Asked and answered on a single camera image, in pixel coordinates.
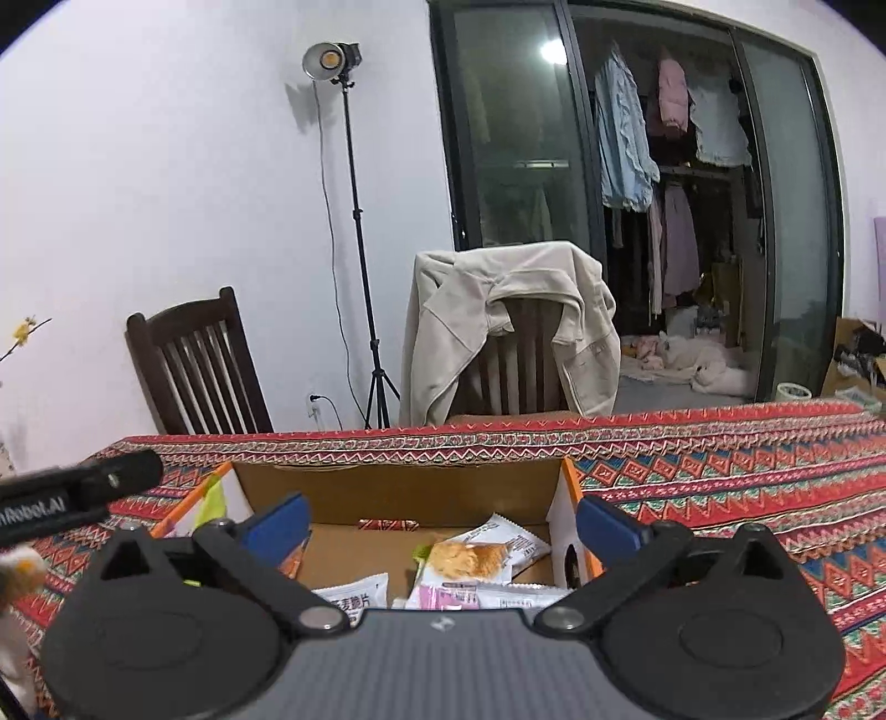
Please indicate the white snack packet black text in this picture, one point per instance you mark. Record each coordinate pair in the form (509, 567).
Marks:
(353, 595)

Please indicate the brown cardboard box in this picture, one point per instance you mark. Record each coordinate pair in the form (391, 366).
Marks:
(841, 346)

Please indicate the white hanging garment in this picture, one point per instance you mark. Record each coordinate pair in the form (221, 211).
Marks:
(720, 131)

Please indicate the lavender hanging garment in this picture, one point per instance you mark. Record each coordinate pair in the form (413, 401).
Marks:
(682, 242)

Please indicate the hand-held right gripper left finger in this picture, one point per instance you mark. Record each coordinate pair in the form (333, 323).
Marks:
(277, 527)

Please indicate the pink hanging jacket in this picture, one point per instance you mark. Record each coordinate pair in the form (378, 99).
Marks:
(671, 97)

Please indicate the white round basket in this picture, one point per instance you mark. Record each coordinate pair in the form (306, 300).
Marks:
(792, 392)

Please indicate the white snack packet cracker picture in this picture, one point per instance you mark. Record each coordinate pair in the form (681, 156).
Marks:
(464, 561)

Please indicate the white cloth pile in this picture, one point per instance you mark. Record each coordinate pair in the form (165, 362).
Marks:
(692, 353)

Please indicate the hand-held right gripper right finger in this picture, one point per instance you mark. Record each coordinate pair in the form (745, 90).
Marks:
(609, 529)

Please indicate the orange cardboard box pumpkin print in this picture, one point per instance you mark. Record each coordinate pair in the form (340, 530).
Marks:
(415, 484)

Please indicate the light blue hanging shirt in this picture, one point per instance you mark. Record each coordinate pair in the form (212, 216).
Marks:
(623, 138)

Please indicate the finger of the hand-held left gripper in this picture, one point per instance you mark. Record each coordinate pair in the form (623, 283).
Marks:
(114, 478)

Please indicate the green white snack packet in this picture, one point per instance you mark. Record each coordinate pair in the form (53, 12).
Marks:
(211, 505)

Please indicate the dark wooden chair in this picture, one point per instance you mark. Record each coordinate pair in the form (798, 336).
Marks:
(519, 367)
(201, 374)

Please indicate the white snack packet pink print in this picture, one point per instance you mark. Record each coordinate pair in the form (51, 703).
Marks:
(484, 597)

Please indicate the black studio light stand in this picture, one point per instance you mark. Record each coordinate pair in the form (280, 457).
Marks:
(356, 208)

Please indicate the red yellow snack packet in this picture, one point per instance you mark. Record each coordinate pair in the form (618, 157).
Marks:
(387, 523)

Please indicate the beige jacket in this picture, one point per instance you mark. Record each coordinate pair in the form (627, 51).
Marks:
(450, 332)

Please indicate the yellow flower branches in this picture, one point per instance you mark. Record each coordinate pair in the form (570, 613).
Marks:
(26, 331)

